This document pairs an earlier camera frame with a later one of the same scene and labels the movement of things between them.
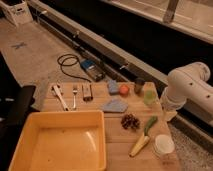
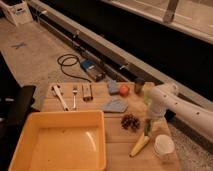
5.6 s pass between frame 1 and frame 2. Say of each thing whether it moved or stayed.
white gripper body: moved
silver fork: stayed
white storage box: stayed
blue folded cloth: stayed
